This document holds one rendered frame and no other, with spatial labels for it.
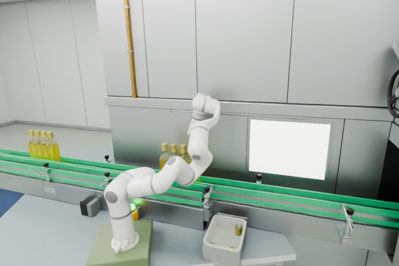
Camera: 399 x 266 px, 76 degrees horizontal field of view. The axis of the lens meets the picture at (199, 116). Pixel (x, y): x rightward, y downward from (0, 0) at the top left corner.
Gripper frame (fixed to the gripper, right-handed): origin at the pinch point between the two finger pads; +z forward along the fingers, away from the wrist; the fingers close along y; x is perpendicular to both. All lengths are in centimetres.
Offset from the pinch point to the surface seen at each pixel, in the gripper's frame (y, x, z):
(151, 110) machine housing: -15.2, -34.9, -4.3
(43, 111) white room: -310, -447, 207
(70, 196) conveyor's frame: 15, -65, 57
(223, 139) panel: -12.3, 14.5, -2.9
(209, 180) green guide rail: -3.6, 14.4, 21.0
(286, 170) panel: -13, 53, 2
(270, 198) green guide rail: 3.8, 48.1, 12.5
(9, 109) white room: -302, -542, 232
